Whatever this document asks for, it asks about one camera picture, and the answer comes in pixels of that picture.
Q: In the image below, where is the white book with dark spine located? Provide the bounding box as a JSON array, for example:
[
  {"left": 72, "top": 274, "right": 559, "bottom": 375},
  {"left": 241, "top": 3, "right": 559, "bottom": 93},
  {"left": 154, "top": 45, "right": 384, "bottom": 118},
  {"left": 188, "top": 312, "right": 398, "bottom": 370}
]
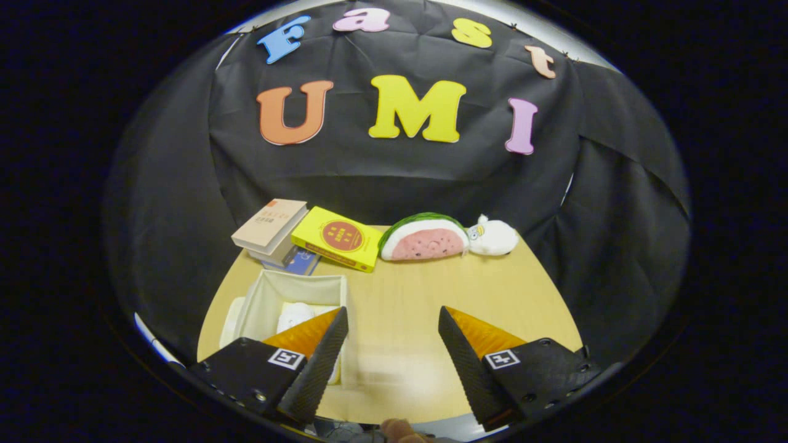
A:
[{"left": 249, "top": 212, "right": 308, "bottom": 266}]

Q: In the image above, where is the white plush toy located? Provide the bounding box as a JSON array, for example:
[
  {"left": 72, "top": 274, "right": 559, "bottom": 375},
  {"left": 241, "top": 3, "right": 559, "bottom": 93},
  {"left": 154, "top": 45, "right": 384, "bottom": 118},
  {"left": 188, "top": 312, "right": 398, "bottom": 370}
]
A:
[{"left": 466, "top": 214, "right": 520, "bottom": 257}]

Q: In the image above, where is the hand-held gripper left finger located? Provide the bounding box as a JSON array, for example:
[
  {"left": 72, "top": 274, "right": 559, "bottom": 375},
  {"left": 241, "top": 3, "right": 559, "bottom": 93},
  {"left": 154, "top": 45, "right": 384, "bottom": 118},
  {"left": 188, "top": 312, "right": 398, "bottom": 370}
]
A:
[{"left": 188, "top": 306, "right": 349, "bottom": 426}]

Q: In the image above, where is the beige book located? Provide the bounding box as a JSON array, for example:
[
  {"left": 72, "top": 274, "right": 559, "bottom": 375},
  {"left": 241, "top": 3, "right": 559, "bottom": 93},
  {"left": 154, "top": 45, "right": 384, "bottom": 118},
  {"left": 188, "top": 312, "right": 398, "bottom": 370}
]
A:
[{"left": 231, "top": 199, "right": 308, "bottom": 254}]

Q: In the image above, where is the yellow book with red circle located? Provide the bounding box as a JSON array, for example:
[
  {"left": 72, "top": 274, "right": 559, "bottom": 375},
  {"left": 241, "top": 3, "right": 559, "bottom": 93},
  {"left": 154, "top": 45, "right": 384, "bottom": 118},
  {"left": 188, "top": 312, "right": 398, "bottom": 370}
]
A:
[{"left": 291, "top": 206, "right": 384, "bottom": 273}]

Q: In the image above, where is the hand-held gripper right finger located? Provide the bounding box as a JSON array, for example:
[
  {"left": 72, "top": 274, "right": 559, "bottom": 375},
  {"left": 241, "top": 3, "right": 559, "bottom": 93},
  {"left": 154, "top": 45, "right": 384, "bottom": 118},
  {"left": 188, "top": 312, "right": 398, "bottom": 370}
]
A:
[{"left": 438, "top": 305, "right": 601, "bottom": 433}]

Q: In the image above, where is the cream fabric storage box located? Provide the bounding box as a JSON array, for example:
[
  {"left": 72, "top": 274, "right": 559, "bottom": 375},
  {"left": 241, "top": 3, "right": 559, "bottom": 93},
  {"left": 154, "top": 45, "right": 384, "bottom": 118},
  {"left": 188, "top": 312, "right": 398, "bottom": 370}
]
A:
[{"left": 220, "top": 269, "right": 359, "bottom": 389}]

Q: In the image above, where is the watermelon slice plush toy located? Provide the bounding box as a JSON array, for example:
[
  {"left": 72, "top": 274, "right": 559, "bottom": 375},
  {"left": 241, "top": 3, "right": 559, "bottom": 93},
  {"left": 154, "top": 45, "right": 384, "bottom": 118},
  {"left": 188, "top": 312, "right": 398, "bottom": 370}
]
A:
[{"left": 378, "top": 212, "right": 470, "bottom": 262}]

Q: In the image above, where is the blue book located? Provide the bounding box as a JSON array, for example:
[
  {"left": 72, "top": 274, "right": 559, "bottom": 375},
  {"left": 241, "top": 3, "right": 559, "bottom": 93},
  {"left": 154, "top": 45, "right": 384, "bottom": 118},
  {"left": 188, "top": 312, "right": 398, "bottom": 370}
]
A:
[{"left": 262, "top": 246, "right": 322, "bottom": 276}]

